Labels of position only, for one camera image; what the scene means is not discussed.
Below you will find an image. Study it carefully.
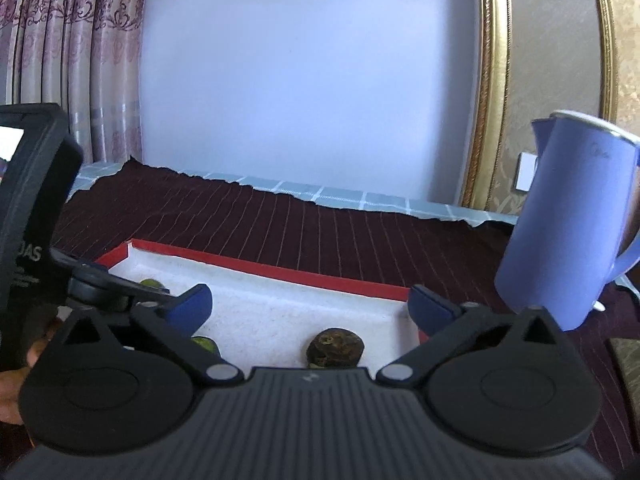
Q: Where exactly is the person's left hand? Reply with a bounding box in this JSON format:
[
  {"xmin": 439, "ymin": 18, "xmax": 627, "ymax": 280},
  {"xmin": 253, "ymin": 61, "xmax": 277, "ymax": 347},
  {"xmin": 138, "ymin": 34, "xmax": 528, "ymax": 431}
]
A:
[{"xmin": 0, "ymin": 304, "xmax": 62, "ymax": 425}]

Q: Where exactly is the green cherry tomato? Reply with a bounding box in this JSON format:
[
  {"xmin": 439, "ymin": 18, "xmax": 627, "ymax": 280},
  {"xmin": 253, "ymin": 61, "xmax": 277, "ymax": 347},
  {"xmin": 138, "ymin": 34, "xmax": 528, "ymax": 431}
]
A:
[
  {"xmin": 191, "ymin": 336, "xmax": 220, "ymax": 356},
  {"xmin": 139, "ymin": 278, "xmax": 170, "ymax": 294}
]

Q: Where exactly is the red shallow box tray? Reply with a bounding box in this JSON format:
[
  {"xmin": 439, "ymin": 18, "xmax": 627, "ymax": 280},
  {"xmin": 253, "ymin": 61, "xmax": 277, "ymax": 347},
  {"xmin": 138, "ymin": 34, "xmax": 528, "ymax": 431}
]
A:
[{"xmin": 98, "ymin": 240, "xmax": 426, "ymax": 373}]

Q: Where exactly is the dark maroon striped cloth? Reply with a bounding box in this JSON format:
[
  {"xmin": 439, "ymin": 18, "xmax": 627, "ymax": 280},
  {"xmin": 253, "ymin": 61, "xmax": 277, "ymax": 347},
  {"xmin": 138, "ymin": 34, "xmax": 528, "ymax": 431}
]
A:
[{"xmin": 0, "ymin": 155, "xmax": 640, "ymax": 476}]

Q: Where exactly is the dark brown chestnut piece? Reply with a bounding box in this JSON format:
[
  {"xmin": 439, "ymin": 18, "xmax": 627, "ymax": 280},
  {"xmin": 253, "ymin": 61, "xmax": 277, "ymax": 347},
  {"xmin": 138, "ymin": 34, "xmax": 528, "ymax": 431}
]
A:
[{"xmin": 306, "ymin": 327, "xmax": 364, "ymax": 370}]

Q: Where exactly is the pink floral curtain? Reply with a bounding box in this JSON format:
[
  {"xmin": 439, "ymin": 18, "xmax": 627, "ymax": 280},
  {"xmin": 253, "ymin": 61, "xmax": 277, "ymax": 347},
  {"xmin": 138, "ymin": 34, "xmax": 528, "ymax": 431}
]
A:
[{"xmin": 1, "ymin": 0, "xmax": 145, "ymax": 162}]

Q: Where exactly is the blue electric kettle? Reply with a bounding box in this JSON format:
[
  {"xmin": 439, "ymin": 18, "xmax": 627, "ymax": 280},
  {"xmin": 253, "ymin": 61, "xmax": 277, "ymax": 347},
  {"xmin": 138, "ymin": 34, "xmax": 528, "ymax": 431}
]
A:
[{"xmin": 495, "ymin": 110, "xmax": 639, "ymax": 330}]

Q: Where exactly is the white wall socket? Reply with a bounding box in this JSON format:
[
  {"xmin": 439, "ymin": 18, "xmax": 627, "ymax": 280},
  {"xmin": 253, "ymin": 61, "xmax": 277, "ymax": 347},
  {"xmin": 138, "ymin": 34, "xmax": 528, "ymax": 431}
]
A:
[{"xmin": 514, "ymin": 152, "xmax": 538, "ymax": 193}]

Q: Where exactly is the gold picture frame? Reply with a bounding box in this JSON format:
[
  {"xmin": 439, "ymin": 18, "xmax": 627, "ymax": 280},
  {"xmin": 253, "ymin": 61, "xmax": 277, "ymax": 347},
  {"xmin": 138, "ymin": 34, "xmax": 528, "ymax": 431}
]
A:
[{"xmin": 459, "ymin": 0, "xmax": 618, "ymax": 216}]

